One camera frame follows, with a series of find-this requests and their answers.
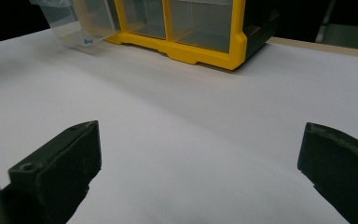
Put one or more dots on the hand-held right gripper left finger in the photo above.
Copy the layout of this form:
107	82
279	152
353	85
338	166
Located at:
59	174

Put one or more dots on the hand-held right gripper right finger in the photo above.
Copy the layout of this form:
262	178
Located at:
345	168

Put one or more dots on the small blue pushpin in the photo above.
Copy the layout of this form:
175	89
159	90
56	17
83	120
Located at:
88	41

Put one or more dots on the clear plastic drawer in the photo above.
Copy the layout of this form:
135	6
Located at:
80	21

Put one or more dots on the yellow black drawer organizer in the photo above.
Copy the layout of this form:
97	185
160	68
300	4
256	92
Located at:
199	53

